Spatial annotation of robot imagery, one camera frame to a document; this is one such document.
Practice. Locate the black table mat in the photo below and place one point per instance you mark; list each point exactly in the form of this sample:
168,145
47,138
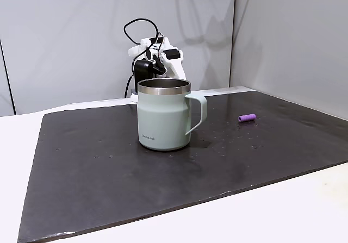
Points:
108,177

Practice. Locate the pale green steel mug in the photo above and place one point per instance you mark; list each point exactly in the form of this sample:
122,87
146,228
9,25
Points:
160,118

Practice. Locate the purple pen grip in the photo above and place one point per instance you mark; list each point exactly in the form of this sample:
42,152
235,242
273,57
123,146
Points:
247,117

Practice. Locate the black camera box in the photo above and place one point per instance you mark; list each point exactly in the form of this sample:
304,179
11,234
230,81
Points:
143,68

